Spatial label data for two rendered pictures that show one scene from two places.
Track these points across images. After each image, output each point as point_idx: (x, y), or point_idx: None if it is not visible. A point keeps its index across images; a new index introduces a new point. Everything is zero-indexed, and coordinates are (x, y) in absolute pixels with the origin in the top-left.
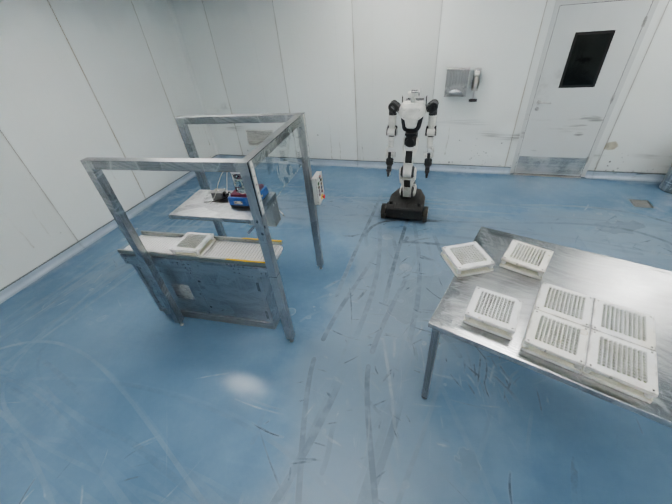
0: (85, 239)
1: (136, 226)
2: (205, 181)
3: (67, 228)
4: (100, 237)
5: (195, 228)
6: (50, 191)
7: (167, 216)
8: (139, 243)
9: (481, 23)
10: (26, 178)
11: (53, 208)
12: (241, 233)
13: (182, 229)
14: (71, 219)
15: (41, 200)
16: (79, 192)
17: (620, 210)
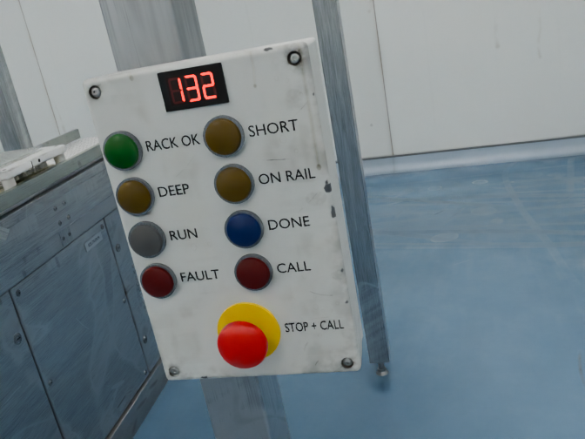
0: (406, 158)
1: (494, 178)
2: (329, 37)
3: (386, 123)
4: (433, 168)
5: (534, 243)
6: (389, 42)
7: (564, 188)
8: (3, 116)
9: None
10: (362, 6)
11: (379, 76)
12: (562, 337)
13: (515, 228)
14: (400, 109)
15: (367, 54)
16: (441, 61)
17: None
